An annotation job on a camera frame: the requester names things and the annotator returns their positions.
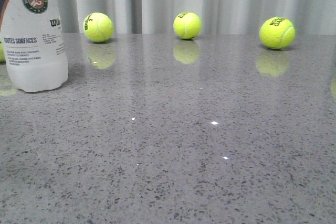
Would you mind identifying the far left tennis ball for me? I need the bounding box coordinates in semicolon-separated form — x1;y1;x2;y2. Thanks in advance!
0;44;5;63

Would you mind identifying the white blue tennis ball can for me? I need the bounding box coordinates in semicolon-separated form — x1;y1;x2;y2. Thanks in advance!
1;0;68;92

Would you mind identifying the right tennis ball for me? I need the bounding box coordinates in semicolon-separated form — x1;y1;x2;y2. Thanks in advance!
259;16;296;49

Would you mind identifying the grey white curtain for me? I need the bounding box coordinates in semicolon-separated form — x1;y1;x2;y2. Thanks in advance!
51;0;336;36

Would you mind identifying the tennis ball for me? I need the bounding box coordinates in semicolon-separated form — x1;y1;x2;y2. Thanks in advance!
173;12;202;39
0;44;5;63
83;13;114;42
259;16;296;49

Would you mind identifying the centre tennis ball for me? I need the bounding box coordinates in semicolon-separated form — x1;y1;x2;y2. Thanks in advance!
173;12;202;39

